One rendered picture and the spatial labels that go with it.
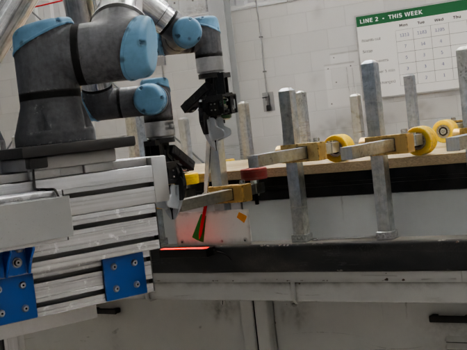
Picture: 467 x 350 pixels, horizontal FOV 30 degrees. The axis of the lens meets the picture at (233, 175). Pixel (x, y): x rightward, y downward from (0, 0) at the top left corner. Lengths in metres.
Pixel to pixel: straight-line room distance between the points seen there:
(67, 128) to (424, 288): 1.10
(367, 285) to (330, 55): 7.64
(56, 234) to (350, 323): 1.38
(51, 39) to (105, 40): 0.10
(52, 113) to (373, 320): 1.35
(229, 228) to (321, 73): 7.50
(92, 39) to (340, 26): 8.33
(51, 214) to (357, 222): 1.27
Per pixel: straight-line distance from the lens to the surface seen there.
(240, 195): 2.47
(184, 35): 2.20
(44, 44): 1.64
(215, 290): 2.61
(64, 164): 1.62
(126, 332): 3.16
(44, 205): 1.48
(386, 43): 9.70
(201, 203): 2.35
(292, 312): 2.76
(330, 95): 9.90
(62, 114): 1.63
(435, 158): 2.42
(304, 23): 10.03
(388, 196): 2.29
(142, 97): 2.10
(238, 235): 2.50
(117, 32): 1.63
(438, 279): 2.29
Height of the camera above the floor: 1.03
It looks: 3 degrees down
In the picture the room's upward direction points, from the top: 6 degrees counter-clockwise
